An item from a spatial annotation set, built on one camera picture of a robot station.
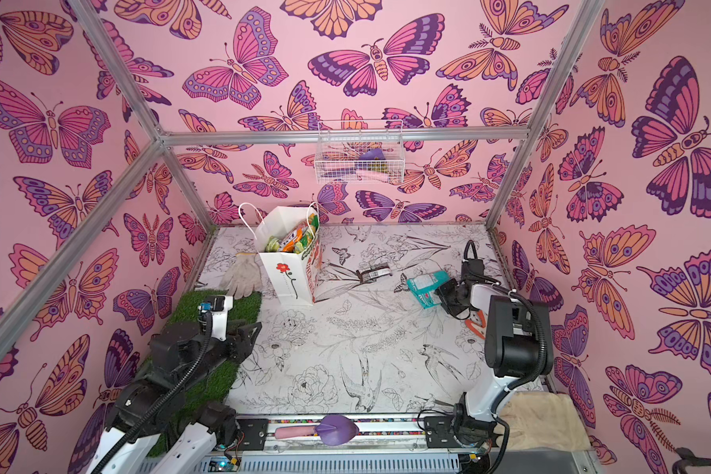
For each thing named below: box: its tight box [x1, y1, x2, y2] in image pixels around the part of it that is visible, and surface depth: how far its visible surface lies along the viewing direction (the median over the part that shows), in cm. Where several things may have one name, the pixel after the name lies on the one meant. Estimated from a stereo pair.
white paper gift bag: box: [254, 204, 323, 307], surface depth 89 cm
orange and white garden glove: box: [464, 310, 488, 340], surface depth 93 cm
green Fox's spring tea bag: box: [264, 235, 281, 253], surface depth 91 cm
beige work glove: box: [493, 391, 593, 452], surface depth 75 cm
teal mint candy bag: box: [406, 270, 452, 310], surface depth 101 cm
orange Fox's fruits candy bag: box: [279, 226, 306, 253], surface depth 84 cm
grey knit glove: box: [219, 252, 262, 301], surface depth 108 cm
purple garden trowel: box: [274, 414, 360, 447], surface depth 75 cm
